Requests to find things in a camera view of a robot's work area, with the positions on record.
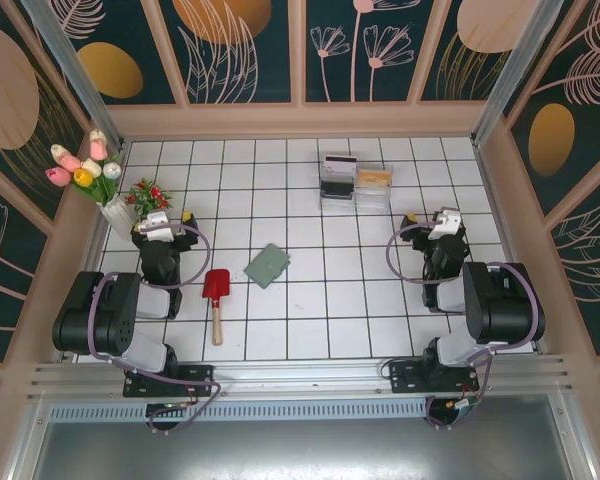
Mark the clear acrylic card stand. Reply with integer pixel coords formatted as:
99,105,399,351
317,152,395,212

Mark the green card holder wallet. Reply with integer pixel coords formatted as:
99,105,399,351
243,243,292,290

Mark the gold card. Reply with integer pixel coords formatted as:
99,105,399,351
355,169,392,190

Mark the black card stack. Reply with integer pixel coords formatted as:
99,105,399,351
320,180,354,199

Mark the white card with black stripe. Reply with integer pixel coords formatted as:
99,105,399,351
322,153,357,176

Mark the small red flower plant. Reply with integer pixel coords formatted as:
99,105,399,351
124,179,174,224

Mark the red toy shovel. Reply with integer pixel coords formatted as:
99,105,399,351
202,268,231,347

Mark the white ribbed vase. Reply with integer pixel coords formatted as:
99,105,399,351
99,195,142,241

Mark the artificial tulip bouquet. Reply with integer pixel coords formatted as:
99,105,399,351
44,128,126,207

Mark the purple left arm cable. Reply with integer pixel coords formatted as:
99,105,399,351
87,224,222,435

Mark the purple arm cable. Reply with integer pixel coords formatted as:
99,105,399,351
87,224,222,435
385,222,546,431

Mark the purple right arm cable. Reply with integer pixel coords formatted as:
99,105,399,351
385,222,546,431

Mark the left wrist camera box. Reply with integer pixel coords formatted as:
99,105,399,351
138,209,177,243

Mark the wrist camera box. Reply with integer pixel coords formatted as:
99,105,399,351
428,207,462,241
138,209,177,243

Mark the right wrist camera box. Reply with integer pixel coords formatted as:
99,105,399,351
428,207,462,241

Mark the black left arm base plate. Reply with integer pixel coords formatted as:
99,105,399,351
123,363,216,399

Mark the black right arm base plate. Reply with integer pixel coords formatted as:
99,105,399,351
388,359,480,396

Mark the aluminium frame post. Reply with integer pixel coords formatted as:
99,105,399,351
19,0,126,149
469,0,566,147

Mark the aluminium frame rail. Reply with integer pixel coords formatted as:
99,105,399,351
27,353,579,401

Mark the slotted grey cable duct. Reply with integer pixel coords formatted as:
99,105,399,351
47,399,431,424

